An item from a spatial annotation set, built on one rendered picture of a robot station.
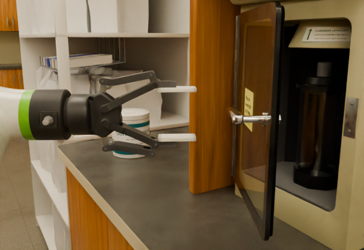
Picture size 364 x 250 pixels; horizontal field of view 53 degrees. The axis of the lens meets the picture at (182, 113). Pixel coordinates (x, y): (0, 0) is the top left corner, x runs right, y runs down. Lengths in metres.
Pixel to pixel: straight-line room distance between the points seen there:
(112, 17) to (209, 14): 0.91
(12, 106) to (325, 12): 0.57
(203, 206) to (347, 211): 0.33
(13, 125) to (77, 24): 1.20
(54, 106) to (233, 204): 0.49
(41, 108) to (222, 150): 0.50
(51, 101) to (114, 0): 1.13
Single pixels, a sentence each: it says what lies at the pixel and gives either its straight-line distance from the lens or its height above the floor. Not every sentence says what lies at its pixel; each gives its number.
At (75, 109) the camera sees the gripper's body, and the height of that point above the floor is 1.21.
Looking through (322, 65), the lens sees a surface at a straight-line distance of 0.82.
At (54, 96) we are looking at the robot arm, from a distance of 0.66.
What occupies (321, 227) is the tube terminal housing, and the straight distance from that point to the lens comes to 0.79.
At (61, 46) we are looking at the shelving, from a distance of 1.56.
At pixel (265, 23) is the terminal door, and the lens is 0.63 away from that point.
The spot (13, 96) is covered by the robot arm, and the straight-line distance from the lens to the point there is 0.69.
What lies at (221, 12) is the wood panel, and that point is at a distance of 0.91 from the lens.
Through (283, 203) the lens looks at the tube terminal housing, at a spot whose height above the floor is 0.98.
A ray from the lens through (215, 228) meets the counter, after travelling 0.81.
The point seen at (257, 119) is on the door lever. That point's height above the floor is 1.20.
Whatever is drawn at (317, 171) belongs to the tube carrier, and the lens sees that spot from 0.83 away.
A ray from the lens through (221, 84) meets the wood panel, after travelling 0.92.
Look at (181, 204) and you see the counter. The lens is 0.90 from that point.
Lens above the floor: 1.33
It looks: 12 degrees down
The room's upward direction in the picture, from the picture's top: straight up
